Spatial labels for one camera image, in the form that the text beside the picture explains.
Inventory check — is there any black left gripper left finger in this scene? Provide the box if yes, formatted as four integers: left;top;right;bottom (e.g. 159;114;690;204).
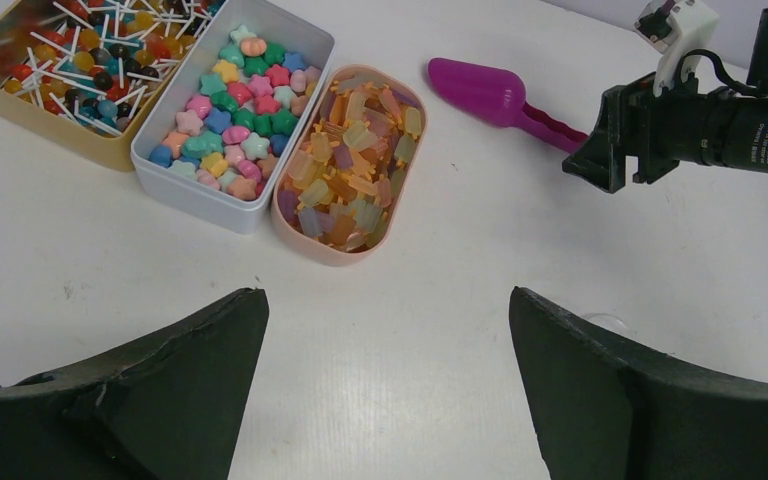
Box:
0;288;269;479

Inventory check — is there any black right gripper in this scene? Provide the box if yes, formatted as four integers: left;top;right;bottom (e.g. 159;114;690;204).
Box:
562;74;729;194

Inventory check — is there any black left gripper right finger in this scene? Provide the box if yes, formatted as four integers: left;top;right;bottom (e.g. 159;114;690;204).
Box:
509;287;768;479

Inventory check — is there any magenta plastic scoop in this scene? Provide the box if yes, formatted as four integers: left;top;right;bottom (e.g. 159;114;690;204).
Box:
426;57;589;154

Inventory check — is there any clear plastic jar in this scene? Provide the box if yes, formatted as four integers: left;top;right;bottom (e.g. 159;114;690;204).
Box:
582;312;630;336

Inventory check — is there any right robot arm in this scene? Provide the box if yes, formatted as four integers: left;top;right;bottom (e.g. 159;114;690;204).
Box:
562;1;768;193

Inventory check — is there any pink gummy candy box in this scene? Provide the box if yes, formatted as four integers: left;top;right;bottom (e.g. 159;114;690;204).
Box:
272;65;427;266

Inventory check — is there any white star candy box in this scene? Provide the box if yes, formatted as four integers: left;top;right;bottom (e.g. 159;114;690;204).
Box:
131;1;336;234

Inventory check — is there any yellow lollipop box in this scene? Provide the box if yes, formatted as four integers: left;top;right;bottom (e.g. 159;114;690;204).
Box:
0;0;224;172

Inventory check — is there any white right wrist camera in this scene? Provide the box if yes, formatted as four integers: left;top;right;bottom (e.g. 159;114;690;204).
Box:
634;0;720;97

